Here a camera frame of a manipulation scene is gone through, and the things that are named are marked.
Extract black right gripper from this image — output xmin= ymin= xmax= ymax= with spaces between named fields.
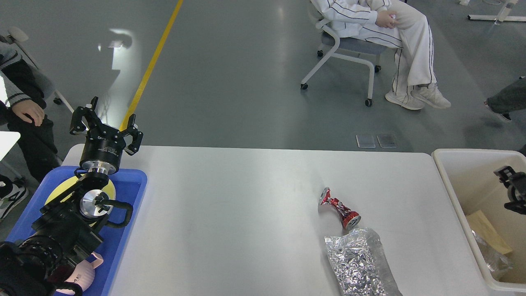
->
xmin=494 ymin=166 xmax=526 ymax=215

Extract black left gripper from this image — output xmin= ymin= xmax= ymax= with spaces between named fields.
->
xmin=70 ymin=97 xmax=143 ymax=175

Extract brown paper bag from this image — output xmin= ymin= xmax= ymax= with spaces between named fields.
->
xmin=466 ymin=210 xmax=513 ymax=255

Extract yellow plastic plate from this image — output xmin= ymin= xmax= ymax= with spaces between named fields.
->
xmin=45 ymin=176 xmax=116 ymax=227

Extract silver foil bag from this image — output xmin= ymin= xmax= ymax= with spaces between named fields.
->
xmin=471 ymin=231 xmax=514 ymax=281
xmin=324 ymin=227 xmax=402 ymax=296

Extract pink HOME mug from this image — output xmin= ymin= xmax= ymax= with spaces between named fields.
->
xmin=65 ymin=252 xmax=104 ymax=292

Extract crushed red soda can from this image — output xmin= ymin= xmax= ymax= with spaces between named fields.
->
xmin=318 ymin=187 xmax=361 ymax=230

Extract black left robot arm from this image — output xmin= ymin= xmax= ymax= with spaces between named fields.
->
xmin=1 ymin=97 xmax=143 ymax=296

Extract white plastic bin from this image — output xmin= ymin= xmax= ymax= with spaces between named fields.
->
xmin=432 ymin=149 xmax=526 ymax=296

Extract blue plastic tray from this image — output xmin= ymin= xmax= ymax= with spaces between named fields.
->
xmin=6 ymin=166 xmax=147 ymax=296

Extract grey chair at left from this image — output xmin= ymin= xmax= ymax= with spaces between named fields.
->
xmin=1 ymin=26 xmax=74 ymax=113

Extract walking person in grey trousers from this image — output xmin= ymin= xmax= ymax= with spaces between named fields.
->
xmin=484 ymin=76 xmax=526 ymax=122

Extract standing person in dark clothes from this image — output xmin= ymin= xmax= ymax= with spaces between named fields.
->
xmin=0 ymin=41 xmax=62 ymax=222

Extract white side table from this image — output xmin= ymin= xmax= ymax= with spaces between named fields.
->
xmin=0 ymin=131 xmax=21 ymax=160

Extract right floor marker plate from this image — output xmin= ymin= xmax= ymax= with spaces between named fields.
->
xmin=376 ymin=134 xmax=398 ymax=148

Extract floor marker plate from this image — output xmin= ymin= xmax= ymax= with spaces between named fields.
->
xmin=355 ymin=134 xmax=376 ymax=149
xmin=376 ymin=134 xmax=398 ymax=148

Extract left floor marker plate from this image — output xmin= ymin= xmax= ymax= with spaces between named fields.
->
xmin=355 ymin=134 xmax=376 ymax=149

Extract seated person in white tracksuit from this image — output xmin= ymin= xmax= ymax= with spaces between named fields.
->
xmin=312 ymin=0 xmax=451 ymax=110

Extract grey rolling chair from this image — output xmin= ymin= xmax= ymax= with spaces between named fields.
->
xmin=300 ymin=12 xmax=387 ymax=107

